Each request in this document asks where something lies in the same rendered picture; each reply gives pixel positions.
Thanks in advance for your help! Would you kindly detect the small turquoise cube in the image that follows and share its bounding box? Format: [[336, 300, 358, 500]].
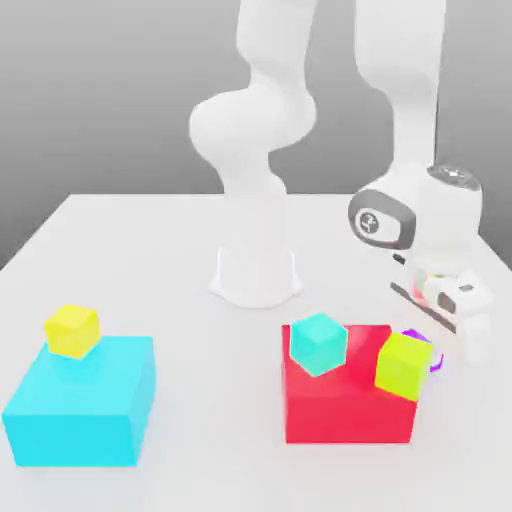
[[289, 312, 350, 378]]

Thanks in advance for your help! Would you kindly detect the small purple cube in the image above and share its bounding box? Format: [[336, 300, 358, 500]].
[[400, 327, 445, 375]]

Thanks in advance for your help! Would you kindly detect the large red box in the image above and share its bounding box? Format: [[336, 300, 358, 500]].
[[280, 323, 420, 446]]

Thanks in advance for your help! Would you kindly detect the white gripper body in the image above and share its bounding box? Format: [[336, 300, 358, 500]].
[[389, 279, 460, 350]]

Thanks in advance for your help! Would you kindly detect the small lime green cube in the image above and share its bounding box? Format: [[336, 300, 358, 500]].
[[374, 331, 435, 403]]

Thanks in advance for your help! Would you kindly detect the small yellow cube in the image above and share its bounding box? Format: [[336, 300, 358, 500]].
[[43, 303, 102, 361]]

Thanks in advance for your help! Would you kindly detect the large cyan box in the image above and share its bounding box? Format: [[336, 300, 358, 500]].
[[1, 334, 156, 469]]

